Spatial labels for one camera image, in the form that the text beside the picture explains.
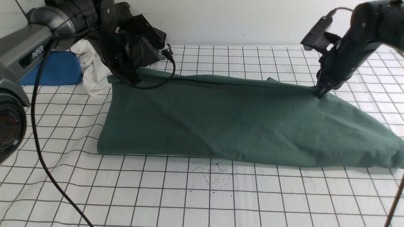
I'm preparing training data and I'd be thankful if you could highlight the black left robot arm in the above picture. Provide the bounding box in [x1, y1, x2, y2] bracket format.
[1, 0, 132, 162]

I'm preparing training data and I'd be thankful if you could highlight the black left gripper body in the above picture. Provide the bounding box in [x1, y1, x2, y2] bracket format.
[95, 19, 142, 86]

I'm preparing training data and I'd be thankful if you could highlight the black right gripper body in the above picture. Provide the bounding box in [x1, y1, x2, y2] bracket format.
[312, 30, 382, 99]

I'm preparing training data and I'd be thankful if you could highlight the white shirt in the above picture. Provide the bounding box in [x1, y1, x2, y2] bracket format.
[70, 40, 111, 96]

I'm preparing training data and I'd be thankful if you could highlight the white black grid tablecloth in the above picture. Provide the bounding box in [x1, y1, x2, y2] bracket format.
[0, 46, 403, 227]

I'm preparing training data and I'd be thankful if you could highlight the black right camera cable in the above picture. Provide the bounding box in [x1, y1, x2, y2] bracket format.
[327, 7, 355, 19]

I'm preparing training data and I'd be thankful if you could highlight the green long sleeve shirt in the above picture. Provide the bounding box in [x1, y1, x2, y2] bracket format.
[97, 75, 404, 168]

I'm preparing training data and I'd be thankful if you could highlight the blue shirt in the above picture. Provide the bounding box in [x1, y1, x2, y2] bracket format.
[19, 51, 82, 86]

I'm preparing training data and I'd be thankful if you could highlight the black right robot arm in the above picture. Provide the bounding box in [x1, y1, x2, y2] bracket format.
[301, 0, 404, 99]

